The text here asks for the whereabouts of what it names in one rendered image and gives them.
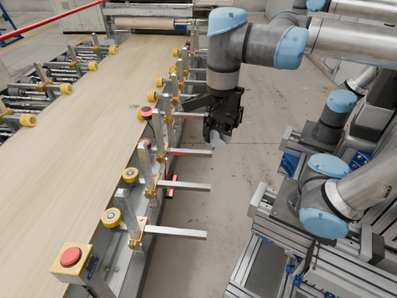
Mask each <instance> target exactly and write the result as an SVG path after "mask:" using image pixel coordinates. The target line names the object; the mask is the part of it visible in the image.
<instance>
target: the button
mask: <svg viewBox="0 0 397 298"><path fill-rule="evenodd" d="M79 257H80V251H79V249H78V248H76V247H71V248H68V249H66V250H65V251H64V252H63V253H62V255H61V258H60V261H61V263H62V264H63V265H72V264H73V263H75V262H76V261H77V260H78V259H79Z"/></svg>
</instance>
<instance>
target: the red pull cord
mask: <svg viewBox="0 0 397 298"><path fill-rule="evenodd" d="M105 1H107V0H98V1H96V2H92V3H91V4H87V5H84V6H82V7H79V8H76V9H73V10H71V11H68V12H65V13H62V14H60V15H56V16H55V17H51V18H49V19H46V20H43V21H40V22H37V23H35V24H32V25H29V26H26V27H24V28H20V29H19V30H15V31H13V32H10V33H7V34H4V35H1V36H0V42H1V41H4V40H7V39H9V38H12V37H15V36H16V35H19V34H22V33H25V32H27V31H30V30H33V29H35V28H37V27H40V26H42V25H45V24H48V23H50V22H53V21H55V20H59V19H60V18H63V17H66V16H68V15H71V14H74V13H76V12H79V11H81V10H84V9H86V8H89V7H92V6H94V5H97V4H99V3H102V2H105Z"/></svg>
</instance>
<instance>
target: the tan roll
mask: <svg viewBox="0 0 397 298"><path fill-rule="evenodd" d="M109 23H110V24H115V25H116V26H117V27H128V28H173V29H174V28H175V25H193V23H192V22H174V18H144V17H115V20H114V21H109Z"/></svg>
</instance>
